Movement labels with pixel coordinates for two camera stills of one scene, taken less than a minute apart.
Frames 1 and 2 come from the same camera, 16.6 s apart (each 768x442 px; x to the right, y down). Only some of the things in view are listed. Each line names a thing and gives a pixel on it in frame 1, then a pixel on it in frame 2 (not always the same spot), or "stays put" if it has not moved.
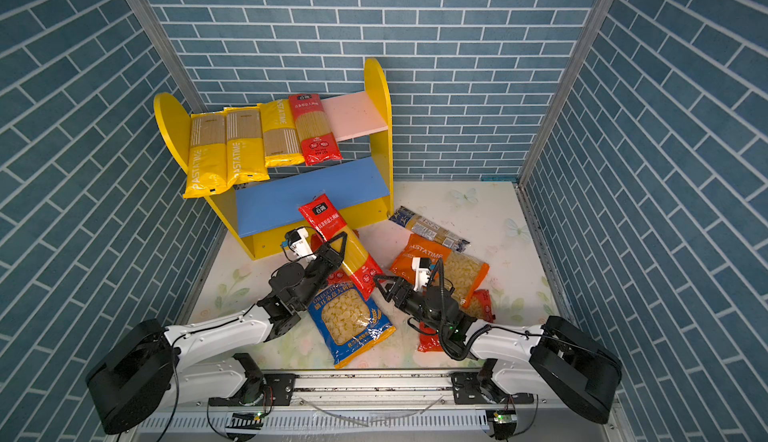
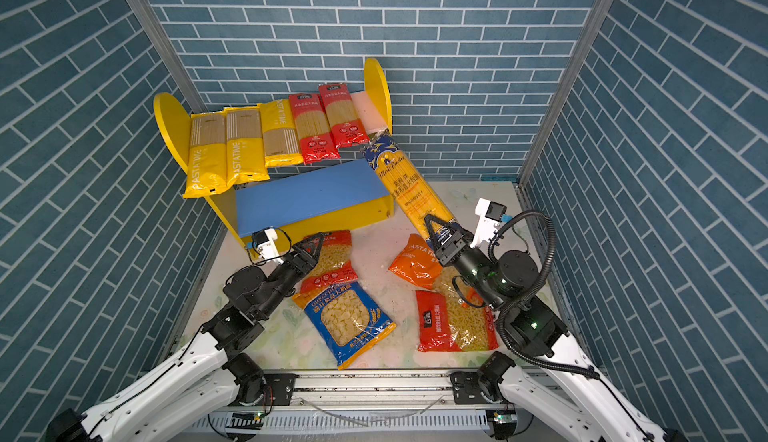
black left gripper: x=328 y=258 to x=299 y=264
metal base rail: x=363 y=404 stays put
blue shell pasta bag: x=347 y=321 stays put
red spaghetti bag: x=323 y=219 to x=347 y=126
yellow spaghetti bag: x=281 y=141 stays put
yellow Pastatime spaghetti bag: x=208 y=155 stays put
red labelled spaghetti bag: x=318 y=140 stays put
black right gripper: x=399 y=288 to x=459 y=246
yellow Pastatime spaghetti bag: x=245 y=155 stays put
